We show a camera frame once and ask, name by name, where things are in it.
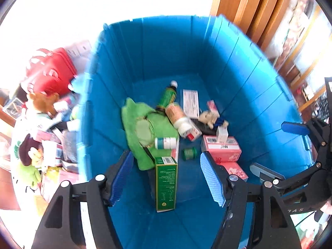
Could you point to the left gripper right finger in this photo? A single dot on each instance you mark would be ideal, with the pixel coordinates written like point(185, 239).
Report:
point(271, 225)

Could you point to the maroon knit sock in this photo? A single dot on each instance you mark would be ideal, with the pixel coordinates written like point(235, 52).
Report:
point(31, 152)

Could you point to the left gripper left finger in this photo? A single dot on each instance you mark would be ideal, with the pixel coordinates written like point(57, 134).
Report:
point(61, 225)

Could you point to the green medicine box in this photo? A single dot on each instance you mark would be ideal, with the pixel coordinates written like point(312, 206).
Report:
point(166, 173)

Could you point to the brown teddy bear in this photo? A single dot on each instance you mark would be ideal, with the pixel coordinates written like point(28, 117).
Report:
point(42, 103)

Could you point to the green towel cloth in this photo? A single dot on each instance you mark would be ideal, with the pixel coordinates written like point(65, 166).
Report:
point(142, 125)

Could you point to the orange label pill bottle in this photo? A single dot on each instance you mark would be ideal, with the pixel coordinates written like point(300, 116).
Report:
point(178, 119)

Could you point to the white medicine bottle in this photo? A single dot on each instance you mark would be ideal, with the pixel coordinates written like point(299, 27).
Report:
point(167, 143)

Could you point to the red toy suitcase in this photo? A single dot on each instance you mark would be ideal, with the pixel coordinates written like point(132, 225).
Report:
point(49, 72)

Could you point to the green glass bottle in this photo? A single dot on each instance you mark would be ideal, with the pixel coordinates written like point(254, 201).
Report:
point(168, 96)

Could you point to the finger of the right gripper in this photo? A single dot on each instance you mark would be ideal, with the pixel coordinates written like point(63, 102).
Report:
point(295, 128)
point(266, 174)

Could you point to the light green frog plush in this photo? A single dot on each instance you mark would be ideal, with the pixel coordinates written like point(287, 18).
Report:
point(28, 176)

